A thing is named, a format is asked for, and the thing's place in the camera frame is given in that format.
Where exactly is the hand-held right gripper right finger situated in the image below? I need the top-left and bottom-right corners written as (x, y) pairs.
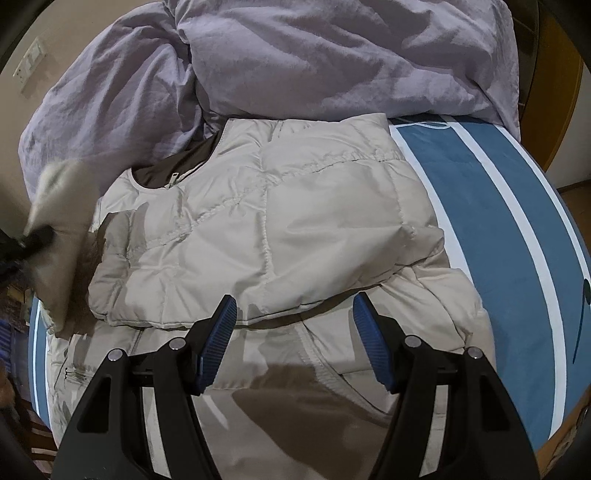
top-left (353, 291), bottom-right (542, 480)

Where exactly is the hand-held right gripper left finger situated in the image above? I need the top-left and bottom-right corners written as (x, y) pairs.
top-left (53, 294), bottom-right (239, 480)

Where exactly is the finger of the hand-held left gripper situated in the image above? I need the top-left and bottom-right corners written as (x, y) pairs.
top-left (17, 223), bottom-right (54, 254)

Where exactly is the beige puffer jacket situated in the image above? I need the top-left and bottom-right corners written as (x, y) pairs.
top-left (27, 113), bottom-right (496, 480)

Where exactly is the blue white striped bed sheet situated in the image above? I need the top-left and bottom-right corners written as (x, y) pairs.
top-left (27, 113), bottom-right (591, 446)

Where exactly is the lavender duvet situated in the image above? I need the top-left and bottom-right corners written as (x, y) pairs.
top-left (18, 0), bottom-right (522, 205)

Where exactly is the white wall switch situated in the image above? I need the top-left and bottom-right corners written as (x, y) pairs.
top-left (13, 39), bottom-right (48, 89)

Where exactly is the wooden door frame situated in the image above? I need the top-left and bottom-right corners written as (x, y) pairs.
top-left (513, 0), bottom-right (583, 188)

